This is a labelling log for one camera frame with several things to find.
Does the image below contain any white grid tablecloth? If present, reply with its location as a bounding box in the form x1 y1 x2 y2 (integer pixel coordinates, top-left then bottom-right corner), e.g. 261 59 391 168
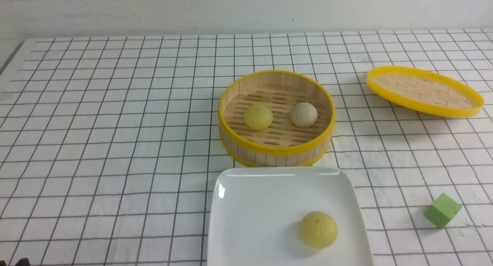
0 28 492 266

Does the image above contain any yellow bamboo steamer lid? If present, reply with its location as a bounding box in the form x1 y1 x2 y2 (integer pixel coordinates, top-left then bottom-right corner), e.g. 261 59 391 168
366 66 485 117

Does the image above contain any yellow bamboo steamer basket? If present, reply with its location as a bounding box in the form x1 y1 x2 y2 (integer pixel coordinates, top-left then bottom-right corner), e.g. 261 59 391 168
217 70 336 167

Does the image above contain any white steamed bun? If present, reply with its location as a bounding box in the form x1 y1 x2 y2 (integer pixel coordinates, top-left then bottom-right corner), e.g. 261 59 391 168
290 102 318 129

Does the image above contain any yellow bun on plate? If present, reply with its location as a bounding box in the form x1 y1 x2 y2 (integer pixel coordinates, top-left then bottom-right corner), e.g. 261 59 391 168
299 211 338 249

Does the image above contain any green cube block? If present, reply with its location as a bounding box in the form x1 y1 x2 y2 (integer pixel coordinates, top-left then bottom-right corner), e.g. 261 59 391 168
424 193 462 229

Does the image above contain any yellow steamed bun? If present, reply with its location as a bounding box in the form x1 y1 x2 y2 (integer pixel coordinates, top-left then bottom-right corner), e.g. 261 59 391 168
243 105 273 131

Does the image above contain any white square plate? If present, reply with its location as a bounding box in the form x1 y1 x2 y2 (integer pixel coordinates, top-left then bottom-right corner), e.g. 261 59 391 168
207 167 374 266

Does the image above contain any dark object at edge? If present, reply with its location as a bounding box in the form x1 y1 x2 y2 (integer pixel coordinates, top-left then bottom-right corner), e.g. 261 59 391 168
15 258 31 266

